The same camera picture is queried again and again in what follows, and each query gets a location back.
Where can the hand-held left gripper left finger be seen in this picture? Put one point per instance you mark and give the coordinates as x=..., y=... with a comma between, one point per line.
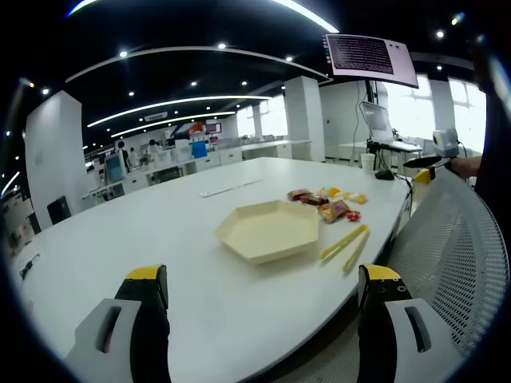
x=131, y=331

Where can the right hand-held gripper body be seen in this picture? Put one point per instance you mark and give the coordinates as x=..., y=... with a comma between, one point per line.
x=444, y=143

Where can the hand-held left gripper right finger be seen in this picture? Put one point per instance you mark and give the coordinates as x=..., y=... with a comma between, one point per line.
x=395, y=331

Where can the yellow orange food packet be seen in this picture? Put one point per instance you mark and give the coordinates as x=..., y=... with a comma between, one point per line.
x=348, y=196

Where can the small red food candy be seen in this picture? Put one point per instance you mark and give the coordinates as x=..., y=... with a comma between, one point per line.
x=353, y=216

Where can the yellow stick packets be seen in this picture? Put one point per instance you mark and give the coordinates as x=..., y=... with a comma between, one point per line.
x=362, y=229

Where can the brown purple food packet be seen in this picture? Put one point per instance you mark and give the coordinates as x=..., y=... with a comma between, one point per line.
x=334, y=210

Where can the pale orange food packet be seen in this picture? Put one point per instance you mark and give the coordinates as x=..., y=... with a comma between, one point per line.
x=328, y=192

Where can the dark red food packet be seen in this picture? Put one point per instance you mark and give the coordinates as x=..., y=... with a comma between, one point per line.
x=315, y=200

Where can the red yellow food packet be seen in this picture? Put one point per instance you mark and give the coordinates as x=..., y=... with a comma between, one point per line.
x=298, y=195

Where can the cream hexagonal container tray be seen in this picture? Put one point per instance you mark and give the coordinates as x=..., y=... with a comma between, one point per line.
x=263, y=233

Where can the black computer mouse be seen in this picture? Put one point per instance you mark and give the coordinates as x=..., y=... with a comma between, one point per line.
x=384, y=174

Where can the person's dark shirt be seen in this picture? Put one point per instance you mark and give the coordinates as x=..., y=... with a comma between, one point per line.
x=494, y=159

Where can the white paper cup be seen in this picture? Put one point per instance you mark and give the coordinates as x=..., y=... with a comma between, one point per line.
x=366, y=161

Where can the white mesh chair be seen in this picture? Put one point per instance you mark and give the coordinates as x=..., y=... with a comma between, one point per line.
x=451, y=247

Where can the monitor stand pole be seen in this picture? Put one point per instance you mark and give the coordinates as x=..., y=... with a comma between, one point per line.
x=373, y=92

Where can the large hanging monitor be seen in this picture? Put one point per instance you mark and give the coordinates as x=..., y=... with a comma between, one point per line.
x=367, y=56

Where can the small black tool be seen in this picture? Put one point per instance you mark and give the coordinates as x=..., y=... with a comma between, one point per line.
x=26, y=270

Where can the black square box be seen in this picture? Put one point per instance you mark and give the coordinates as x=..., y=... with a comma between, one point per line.
x=59, y=209

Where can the white device with blue screen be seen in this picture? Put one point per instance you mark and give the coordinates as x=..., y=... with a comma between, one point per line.
x=113, y=167

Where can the long white counter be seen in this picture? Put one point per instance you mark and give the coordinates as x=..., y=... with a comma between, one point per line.
x=207, y=161

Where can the blue box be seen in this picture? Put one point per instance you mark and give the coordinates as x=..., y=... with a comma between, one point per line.
x=199, y=149

